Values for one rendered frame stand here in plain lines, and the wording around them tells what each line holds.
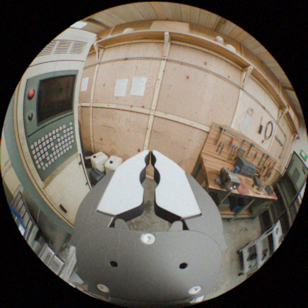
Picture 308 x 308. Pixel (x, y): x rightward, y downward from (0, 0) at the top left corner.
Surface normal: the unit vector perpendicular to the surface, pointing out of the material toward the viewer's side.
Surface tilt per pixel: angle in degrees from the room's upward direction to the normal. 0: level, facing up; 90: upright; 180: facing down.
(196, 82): 90
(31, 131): 90
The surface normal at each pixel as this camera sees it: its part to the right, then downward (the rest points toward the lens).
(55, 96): 0.96, 0.28
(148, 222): 0.19, -0.83
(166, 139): -0.22, 0.49
